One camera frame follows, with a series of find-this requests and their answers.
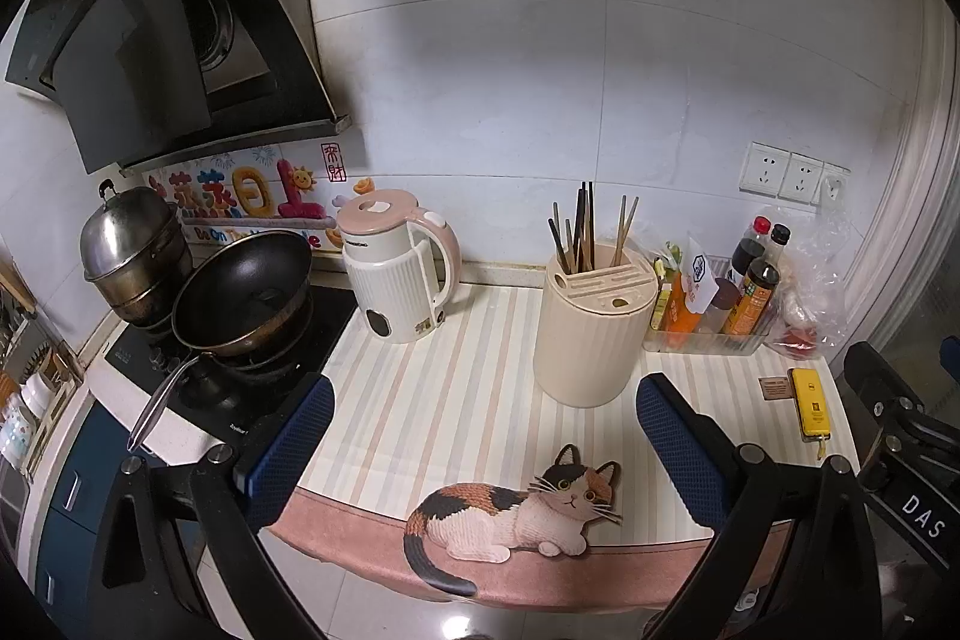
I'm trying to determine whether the blue kitchen cabinet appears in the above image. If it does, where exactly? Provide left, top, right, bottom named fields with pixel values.
left=34, top=400, right=203, bottom=640

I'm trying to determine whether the black wok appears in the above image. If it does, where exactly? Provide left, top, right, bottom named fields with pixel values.
left=126, top=231, right=315, bottom=453

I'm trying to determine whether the orange white packet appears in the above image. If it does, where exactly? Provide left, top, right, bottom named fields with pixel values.
left=664, top=235, right=714, bottom=353

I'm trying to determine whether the white door frame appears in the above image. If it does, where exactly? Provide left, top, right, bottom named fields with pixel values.
left=847, top=0, right=960, bottom=348

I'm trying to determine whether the clear condiment tray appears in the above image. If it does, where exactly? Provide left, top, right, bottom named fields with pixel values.
left=643, top=254, right=778, bottom=357

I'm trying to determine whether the steel steamer pot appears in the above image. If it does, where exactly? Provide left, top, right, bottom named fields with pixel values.
left=80, top=181, right=195, bottom=327

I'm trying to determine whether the brown lid jar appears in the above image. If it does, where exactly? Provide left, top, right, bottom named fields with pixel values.
left=705, top=276, right=744, bottom=334

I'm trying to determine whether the red food in bag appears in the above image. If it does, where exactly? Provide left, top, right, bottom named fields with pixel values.
left=776, top=324, right=819, bottom=353

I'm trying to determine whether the black cap sauce bottle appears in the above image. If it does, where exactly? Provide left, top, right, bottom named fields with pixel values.
left=765, top=224, right=793, bottom=271

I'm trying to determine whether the cream ribbed utensil holder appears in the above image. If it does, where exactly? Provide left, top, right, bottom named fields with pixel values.
left=532, top=246, right=662, bottom=411

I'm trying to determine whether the red cap sauce bottle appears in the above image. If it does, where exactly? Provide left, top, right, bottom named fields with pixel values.
left=731, top=216, right=773, bottom=281

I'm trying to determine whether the black range hood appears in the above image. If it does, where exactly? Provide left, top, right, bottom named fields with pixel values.
left=4, top=0, right=352, bottom=177

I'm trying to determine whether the white wall socket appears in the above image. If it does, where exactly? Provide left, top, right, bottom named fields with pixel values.
left=778, top=151, right=825, bottom=203
left=814, top=161, right=853, bottom=207
left=739, top=141, right=789, bottom=196

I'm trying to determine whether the black cooktop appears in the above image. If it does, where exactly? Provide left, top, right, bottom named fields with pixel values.
left=103, top=284, right=359, bottom=443

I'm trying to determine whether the striped cat print mat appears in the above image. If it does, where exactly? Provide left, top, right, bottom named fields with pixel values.
left=268, top=280, right=860, bottom=611

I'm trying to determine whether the white pink electric kettle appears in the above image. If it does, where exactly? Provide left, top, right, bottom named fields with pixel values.
left=335, top=188, right=461, bottom=345

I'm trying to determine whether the white patterned cup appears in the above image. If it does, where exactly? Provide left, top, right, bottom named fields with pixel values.
left=0, top=400, right=38, bottom=473

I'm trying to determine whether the kitchen rack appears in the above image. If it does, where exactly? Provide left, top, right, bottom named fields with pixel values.
left=0, top=265, right=83, bottom=461

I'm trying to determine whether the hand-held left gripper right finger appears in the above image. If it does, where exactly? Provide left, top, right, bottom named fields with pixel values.
left=637, top=373, right=884, bottom=640

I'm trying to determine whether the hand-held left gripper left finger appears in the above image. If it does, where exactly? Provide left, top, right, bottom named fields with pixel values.
left=88, top=373, right=335, bottom=640

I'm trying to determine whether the orange label sauce bottle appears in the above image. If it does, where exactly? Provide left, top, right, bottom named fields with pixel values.
left=724, top=257, right=782, bottom=338

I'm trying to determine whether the colourful wall sticker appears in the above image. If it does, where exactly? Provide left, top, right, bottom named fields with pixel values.
left=146, top=156, right=362, bottom=252

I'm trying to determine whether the clear plastic bag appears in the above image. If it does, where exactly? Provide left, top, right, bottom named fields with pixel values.
left=772, top=208, right=857, bottom=360

